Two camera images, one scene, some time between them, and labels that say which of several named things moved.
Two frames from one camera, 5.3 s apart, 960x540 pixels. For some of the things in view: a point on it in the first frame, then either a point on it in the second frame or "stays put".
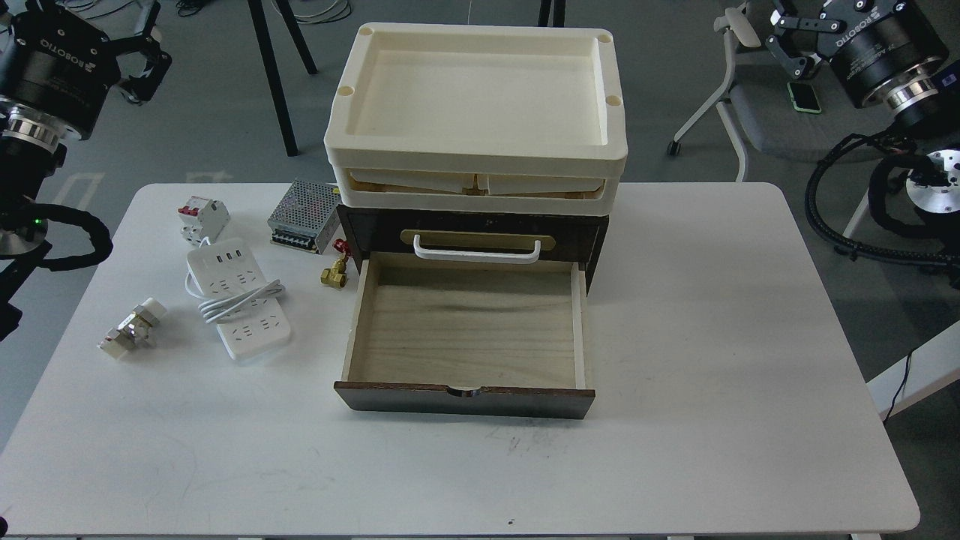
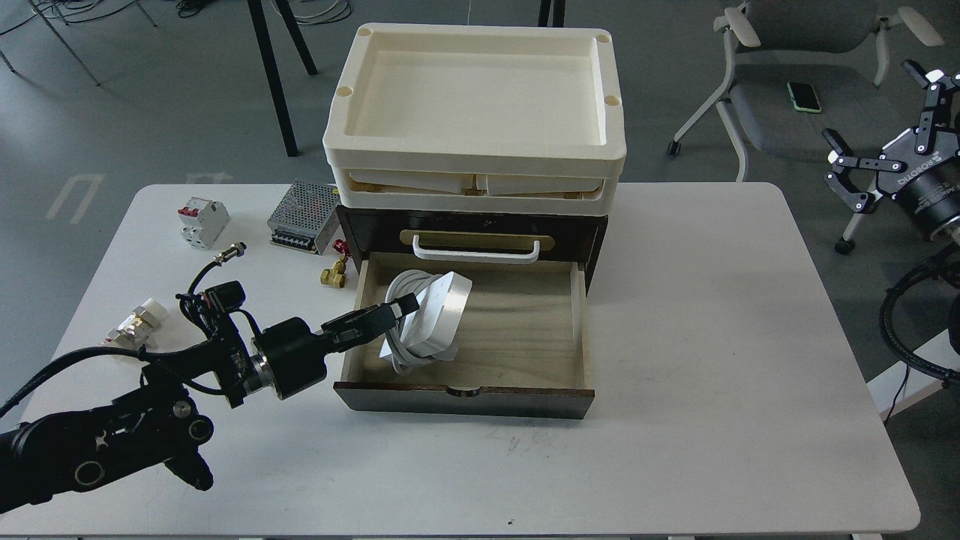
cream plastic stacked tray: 454,119 stays put
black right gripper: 887,51 → 927,182
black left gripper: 56,66 → 289,357
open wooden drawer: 469,335 stays put
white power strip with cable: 234,295 → 426,334
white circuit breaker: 202,220 stays put
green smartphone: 804,97 stays put
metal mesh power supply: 306,216 stays put
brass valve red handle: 337,275 stays put
